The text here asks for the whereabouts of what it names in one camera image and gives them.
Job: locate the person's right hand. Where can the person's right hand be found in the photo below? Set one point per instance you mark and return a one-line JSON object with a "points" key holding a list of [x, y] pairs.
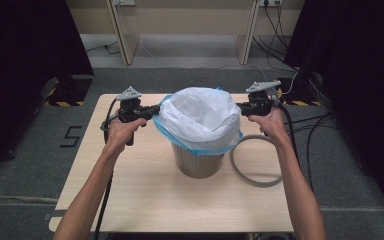
{"points": [[273, 125]]}

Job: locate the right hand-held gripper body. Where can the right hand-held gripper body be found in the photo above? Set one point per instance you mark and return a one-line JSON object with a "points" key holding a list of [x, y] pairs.
{"points": [[261, 103]]}

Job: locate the white power socket with plugs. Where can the white power socket with plugs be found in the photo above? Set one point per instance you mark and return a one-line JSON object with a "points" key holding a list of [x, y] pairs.
{"points": [[263, 2]]}

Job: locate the ribbed translucent brown trash bin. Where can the ribbed translucent brown trash bin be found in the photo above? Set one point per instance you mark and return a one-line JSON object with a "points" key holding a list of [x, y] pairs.
{"points": [[196, 166]]}

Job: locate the black curtain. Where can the black curtain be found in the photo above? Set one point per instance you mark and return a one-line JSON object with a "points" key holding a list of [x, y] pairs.
{"points": [[20, 66], [363, 83]]}

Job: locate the light wooden desk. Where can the light wooden desk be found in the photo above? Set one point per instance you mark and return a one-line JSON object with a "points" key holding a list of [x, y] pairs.
{"points": [[180, 20]]}

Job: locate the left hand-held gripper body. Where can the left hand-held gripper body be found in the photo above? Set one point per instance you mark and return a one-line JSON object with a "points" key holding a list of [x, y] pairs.
{"points": [[130, 110]]}

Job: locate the white trash bag blue rim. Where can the white trash bag blue rim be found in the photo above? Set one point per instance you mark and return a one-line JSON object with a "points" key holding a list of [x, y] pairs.
{"points": [[196, 113]]}

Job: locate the person's left hand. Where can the person's left hand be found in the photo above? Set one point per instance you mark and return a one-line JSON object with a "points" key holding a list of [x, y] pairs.
{"points": [[120, 133]]}

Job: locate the hazard-striped stand base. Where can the hazard-striped stand base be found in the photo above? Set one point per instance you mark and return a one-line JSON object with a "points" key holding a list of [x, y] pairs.
{"points": [[300, 91], [70, 90]]}

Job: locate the grey tape strip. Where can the grey tape strip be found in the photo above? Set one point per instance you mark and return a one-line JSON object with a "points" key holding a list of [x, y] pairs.
{"points": [[51, 215]]}

